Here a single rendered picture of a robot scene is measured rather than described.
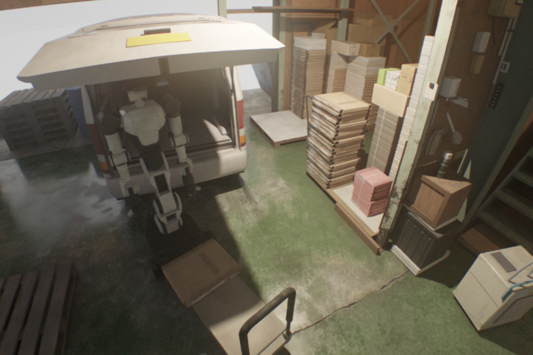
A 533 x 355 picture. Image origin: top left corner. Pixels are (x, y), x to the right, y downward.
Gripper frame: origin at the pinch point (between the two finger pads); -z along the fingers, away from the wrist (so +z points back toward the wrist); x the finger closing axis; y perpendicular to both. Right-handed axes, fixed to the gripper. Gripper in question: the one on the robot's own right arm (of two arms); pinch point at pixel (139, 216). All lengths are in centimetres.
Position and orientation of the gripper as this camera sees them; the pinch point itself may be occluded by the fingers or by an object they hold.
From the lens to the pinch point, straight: 219.0
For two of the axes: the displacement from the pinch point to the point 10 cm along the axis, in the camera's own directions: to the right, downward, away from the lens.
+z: -1.2, -9.2, -3.7
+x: 5.9, 2.3, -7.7
